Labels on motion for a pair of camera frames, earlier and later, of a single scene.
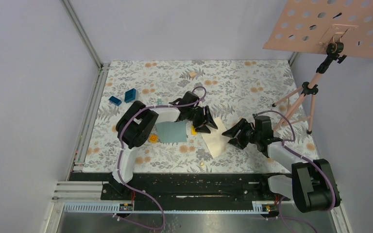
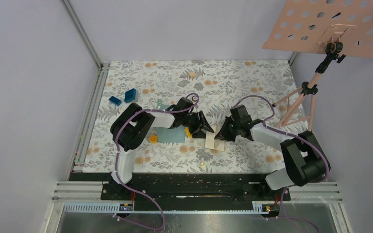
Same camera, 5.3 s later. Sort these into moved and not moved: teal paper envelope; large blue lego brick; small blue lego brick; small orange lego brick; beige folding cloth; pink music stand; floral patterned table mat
Moved: beige folding cloth
Not moved: pink music stand; large blue lego brick; small blue lego brick; teal paper envelope; small orange lego brick; floral patterned table mat
